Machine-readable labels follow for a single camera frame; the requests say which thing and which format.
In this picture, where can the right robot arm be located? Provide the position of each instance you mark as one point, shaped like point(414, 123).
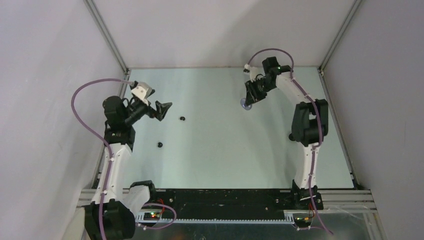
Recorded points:
point(309, 123)

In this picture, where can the right controller board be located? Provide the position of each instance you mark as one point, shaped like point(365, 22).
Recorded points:
point(302, 223)

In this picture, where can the lavender earbud charging case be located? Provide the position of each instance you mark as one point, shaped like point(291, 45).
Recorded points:
point(244, 105)

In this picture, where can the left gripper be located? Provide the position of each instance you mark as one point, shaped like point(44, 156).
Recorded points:
point(161, 110)

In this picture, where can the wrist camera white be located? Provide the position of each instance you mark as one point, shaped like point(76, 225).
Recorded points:
point(251, 71)
point(142, 90)

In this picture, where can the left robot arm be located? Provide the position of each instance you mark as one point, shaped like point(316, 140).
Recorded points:
point(111, 214)

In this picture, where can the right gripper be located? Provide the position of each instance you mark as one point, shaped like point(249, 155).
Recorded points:
point(251, 90)

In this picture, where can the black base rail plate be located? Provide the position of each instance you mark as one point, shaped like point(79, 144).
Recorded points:
point(231, 204)

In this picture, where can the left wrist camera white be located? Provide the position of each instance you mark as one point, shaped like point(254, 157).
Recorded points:
point(142, 90)

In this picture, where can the controller board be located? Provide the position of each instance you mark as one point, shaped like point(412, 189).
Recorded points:
point(302, 223)
point(152, 216)

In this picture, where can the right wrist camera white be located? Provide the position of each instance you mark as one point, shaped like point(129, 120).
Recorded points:
point(251, 71)

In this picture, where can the black earbud charging case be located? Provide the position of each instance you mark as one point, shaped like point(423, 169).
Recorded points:
point(291, 137)

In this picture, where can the left controller board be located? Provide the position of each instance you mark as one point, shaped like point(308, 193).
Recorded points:
point(152, 216)

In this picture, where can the grey slotted cable duct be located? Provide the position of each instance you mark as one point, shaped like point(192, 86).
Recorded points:
point(288, 219)

